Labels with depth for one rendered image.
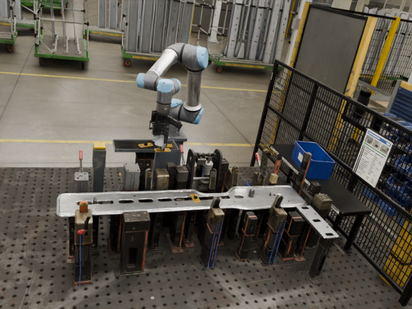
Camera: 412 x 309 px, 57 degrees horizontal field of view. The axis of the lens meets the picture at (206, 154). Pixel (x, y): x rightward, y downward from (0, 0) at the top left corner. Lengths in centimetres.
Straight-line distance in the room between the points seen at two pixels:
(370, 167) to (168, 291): 135
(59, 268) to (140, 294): 43
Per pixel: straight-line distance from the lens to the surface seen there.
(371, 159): 240
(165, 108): 184
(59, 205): 197
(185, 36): 923
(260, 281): 212
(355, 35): 412
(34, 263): 211
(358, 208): 238
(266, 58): 996
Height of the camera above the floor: 211
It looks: 25 degrees down
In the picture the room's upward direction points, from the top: 10 degrees clockwise
